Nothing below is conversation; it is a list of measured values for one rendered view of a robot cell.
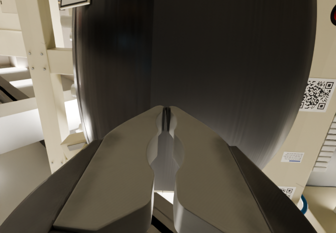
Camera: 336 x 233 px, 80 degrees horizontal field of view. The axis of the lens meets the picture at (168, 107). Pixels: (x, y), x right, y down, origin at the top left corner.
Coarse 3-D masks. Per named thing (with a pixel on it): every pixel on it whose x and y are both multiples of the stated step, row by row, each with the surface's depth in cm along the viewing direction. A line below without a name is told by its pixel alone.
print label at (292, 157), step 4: (284, 152) 49; (288, 152) 49; (292, 152) 49; (296, 152) 49; (300, 152) 49; (284, 156) 49; (288, 156) 49; (292, 156) 49; (296, 156) 49; (300, 156) 49; (284, 160) 50; (288, 160) 50; (292, 160) 50; (296, 160) 50; (300, 160) 50
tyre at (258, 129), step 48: (96, 0) 20; (144, 0) 20; (192, 0) 20; (240, 0) 20; (288, 0) 20; (96, 48) 21; (144, 48) 20; (192, 48) 20; (240, 48) 20; (288, 48) 21; (96, 96) 22; (144, 96) 22; (192, 96) 22; (240, 96) 22; (288, 96) 22; (240, 144) 24
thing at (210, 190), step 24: (168, 120) 12; (192, 120) 11; (192, 144) 9; (216, 144) 9; (192, 168) 8; (216, 168) 8; (192, 192) 7; (216, 192) 7; (240, 192) 7; (192, 216) 6; (216, 216) 6; (240, 216) 6
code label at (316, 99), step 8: (312, 80) 42; (320, 80) 42; (328, 80) 42; (312, 88) 43; (320, 88) 43; (328, 88) 43; (304, 96) 43; (312, 96) 43; (320, 96) 43; (328, 96) 43; (304, 104) 44; (312, 104) 44; (320, 104) 44
